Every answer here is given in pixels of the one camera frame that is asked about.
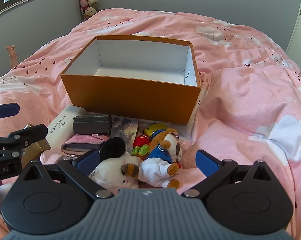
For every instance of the red crochet fruit charm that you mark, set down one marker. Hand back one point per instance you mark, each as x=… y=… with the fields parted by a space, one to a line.
x=140 y=143

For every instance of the pink printed blanket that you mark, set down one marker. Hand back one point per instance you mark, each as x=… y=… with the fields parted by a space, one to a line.
x=240 y=92

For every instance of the pink wallet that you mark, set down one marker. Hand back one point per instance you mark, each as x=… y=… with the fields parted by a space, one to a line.
x=83 y=140

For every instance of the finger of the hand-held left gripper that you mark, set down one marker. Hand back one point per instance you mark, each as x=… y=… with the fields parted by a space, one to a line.
x=28 y=135
x=5 y=111

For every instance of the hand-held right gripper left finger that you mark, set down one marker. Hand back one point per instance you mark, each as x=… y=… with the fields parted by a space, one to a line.
x=89 y=160

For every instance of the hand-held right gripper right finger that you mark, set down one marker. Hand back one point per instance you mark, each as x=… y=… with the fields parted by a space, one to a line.
x=206 y=161

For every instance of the orange cardboard box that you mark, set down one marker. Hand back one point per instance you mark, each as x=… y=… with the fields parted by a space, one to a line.
x=128 y=100

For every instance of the figure print card box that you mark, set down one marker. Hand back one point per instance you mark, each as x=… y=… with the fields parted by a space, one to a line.
x=124 y=130

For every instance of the white glasses case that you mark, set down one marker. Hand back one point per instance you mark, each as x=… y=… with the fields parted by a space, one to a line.
x=60 y=122

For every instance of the gold box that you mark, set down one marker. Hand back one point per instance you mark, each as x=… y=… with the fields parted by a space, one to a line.
x=41 y=145

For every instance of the white plush cat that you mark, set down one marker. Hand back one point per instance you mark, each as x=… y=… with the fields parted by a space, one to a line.
x=115 y=167

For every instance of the yellow plastic toy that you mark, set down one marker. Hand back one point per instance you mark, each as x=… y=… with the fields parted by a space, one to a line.
x=151 y=128

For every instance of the black gift box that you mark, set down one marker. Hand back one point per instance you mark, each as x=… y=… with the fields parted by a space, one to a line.
x=91 y=125

